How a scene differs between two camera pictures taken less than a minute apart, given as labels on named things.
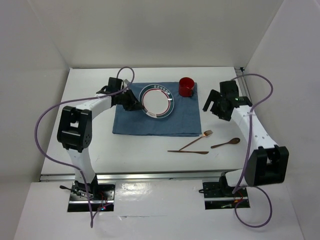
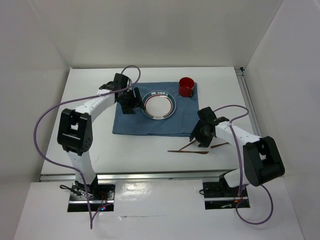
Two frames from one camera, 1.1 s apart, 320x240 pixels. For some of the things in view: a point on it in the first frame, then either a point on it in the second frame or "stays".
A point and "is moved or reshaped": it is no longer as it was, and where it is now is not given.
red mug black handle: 186,87 stays
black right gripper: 215,96 → 204,142
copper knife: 203,152 stays
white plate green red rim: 157,100 is moved or reshaped
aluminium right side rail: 244,89 stays
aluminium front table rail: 136,176 stays
